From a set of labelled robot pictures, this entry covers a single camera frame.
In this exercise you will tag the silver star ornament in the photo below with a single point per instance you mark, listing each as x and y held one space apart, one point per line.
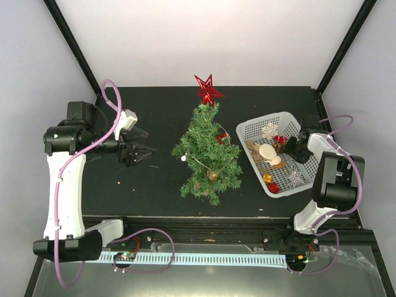
295 177

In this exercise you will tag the wooden snowman ornament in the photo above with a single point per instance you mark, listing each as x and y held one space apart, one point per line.
269 155

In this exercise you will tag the white wooden snowflake ornament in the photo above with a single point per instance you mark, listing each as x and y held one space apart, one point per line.
269 131

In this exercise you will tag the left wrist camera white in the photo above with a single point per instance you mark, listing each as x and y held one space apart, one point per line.
127 121

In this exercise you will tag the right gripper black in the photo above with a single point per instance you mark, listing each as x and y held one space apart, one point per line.
301 159

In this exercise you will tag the small green christmas tree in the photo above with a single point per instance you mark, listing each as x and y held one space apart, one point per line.
200 150

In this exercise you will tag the red foil star ornament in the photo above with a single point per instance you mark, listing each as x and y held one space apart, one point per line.
207 91

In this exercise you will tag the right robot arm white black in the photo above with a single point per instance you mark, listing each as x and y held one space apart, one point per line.
336 189

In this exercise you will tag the light blue slotted cable duct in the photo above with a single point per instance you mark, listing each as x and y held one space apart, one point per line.
183 258

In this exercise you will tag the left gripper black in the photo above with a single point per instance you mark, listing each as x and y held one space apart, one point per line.
128 158

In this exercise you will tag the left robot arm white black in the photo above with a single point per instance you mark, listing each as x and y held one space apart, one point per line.
65 233

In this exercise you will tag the red gift box ornament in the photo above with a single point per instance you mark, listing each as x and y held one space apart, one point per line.
273 187

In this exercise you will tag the white plastic basket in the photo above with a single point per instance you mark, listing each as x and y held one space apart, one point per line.
287 126

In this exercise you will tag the pine cone ornament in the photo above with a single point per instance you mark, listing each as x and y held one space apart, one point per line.
211 175

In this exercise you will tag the gold gift box ornament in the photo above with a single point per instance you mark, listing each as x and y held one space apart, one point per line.
267 178

